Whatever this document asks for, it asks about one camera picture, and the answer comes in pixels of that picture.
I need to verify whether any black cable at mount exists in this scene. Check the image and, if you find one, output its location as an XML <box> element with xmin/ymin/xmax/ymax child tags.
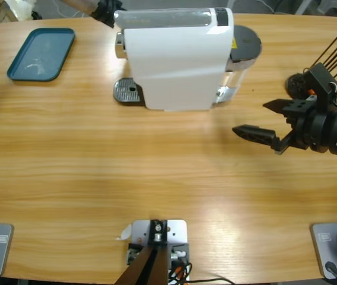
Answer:
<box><xmin>168</xmin><ymin>261</ymin><xmax>234</xmax><ymax>285</ymax></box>

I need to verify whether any dark camera post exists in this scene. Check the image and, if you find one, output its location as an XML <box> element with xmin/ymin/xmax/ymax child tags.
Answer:
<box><xmin>117</xmin><ymin>219</ymin><xmax>169</xmax><ymax>285</ymax></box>

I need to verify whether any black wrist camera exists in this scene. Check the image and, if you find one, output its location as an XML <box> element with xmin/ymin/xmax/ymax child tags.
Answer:
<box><xmin>304</xmin><ymin>62</ymin><xmax>337</xmax><ymax>115</ymax></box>

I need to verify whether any white floor cable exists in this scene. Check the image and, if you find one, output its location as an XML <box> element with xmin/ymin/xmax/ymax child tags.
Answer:
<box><xmin>51</xmin><ymin>0</ymin><xmax>98</xmax><ymax>19</ymax></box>

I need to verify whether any black wire capsule holder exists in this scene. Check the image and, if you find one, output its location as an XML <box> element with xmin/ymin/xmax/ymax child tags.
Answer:
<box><xmin>285</xmin><ymin>19</ymin><xmax>337</xmax><ymax>99</ymax></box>

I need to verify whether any white tape scrap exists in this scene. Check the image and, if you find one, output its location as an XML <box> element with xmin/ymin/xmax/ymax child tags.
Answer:
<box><xmin>115</xmin><ymin>224</ymin><xmax>133</xmax><ymax>241</ymax></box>

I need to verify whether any metal slotted drip tray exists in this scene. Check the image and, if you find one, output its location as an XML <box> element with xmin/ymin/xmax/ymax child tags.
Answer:
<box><xmin>113</xmin><ymin>76</ymin><xmax>145</xmax><ymax>107</ymax></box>

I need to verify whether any chrome coffee machine lever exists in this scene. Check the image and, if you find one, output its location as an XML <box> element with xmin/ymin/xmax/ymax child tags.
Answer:
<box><xmin>113</xmin><ymin>8</ymin><xmax>214</xmax><ymax>28</ymax></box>

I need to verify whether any teal plastic tray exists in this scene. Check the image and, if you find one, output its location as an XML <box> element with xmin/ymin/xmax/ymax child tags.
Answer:
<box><xmin>7</xmin><ymin>27</ymin><xmax>77</xmax><ymax>83</ymax></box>

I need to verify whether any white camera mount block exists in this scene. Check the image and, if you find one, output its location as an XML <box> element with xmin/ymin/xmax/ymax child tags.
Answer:
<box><xmin>126</xmin><ymin>218</ymin><xmax>190</xmax><ymax>285</ymax></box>

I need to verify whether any white capsule coffee machine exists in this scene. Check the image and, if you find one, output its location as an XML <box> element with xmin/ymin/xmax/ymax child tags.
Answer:
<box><xmin>113</xmin><ymin>7</ymin><xmax>263</xmax><ymax>113</ymax></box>

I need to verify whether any white plastic bag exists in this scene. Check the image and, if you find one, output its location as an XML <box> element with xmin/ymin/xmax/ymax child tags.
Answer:
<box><xmin>4</xmin><ymin>0</ymin><xmax>38</xmax><ymax>21</ymax></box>

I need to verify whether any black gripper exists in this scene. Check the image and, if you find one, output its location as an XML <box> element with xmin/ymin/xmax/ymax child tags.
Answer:
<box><xmin>93</xmin><ymin>0</ymin><xmax>128</xmax><ymax>29</ymax></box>
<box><xmin>232</xmin><ymin>99</ymin><xmax>337</xmax><ymax>156</ymax></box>

